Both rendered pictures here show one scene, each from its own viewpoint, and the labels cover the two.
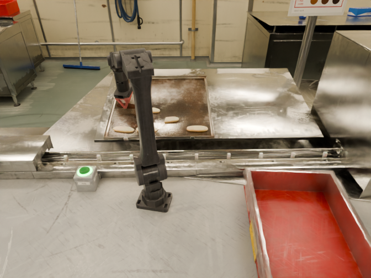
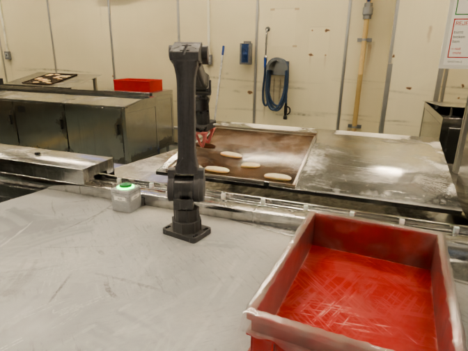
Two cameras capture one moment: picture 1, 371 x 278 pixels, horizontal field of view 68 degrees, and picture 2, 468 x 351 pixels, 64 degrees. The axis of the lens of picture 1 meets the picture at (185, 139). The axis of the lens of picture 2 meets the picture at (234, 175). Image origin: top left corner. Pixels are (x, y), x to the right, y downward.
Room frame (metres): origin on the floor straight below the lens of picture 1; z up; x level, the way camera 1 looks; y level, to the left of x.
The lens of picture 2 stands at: (-0.16, -0.36, 1.32)
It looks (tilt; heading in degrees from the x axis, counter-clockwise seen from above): 18 degrees down; 21
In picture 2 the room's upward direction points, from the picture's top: 1 degrees clockwise
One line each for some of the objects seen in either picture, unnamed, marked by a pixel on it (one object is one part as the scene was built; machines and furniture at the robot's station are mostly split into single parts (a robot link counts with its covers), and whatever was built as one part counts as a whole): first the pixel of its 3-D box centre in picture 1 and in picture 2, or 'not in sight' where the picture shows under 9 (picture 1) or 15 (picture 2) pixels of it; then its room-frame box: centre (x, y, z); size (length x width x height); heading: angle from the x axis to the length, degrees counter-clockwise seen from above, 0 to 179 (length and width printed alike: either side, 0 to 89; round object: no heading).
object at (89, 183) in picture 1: (88, 181); (127, 202); (0.79, 0.39, 0.84); 0.08 x 0.08 x 0.11; 1
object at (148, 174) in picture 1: (149, 175); (184, 192); (0.72, 0.13, 0.94); 0.09 x 0.05 x 0.10; 21
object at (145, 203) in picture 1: (153, 193); (186, 220); (0.70, 0.12, 0.86); 0.12 x 0.09 x 0.08; 79
